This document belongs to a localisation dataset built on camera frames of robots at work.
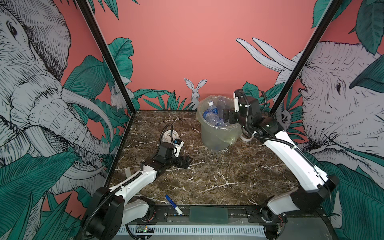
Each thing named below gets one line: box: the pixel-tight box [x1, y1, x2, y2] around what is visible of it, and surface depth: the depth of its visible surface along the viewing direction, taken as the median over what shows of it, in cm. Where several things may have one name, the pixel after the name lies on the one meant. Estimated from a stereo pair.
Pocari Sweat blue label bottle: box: [203, 100, 219, 121], surface depth 92 cm
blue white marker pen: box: [165, 194, 183, 216], surface depth 77 cm
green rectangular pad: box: [189, 206, 229, 224], surface depth 74 cm
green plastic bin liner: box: [195, 95, 243, 152], surface depth 85 cm
